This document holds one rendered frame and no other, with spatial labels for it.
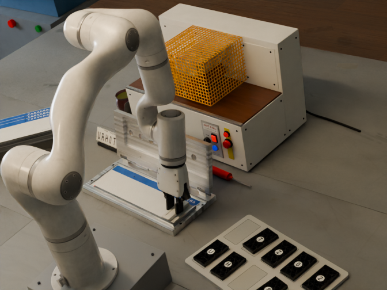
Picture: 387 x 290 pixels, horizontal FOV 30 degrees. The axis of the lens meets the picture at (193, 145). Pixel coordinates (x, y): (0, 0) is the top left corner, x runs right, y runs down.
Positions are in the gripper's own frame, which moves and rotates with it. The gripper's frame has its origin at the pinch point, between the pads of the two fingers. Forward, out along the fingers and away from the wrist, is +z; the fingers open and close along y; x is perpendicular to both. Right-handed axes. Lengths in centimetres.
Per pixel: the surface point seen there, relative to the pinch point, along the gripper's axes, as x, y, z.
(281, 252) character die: 3.0, 39.3, 2.2
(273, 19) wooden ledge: 127, -57, -22
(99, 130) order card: 17, -56, -4
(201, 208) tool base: 6.6, 5.5, 2.0
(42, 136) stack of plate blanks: 3, -72, -2
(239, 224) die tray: 7.2, 20.4, 2.5
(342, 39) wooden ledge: 123, -17, -21
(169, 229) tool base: -6.8, 3.9, 4.3
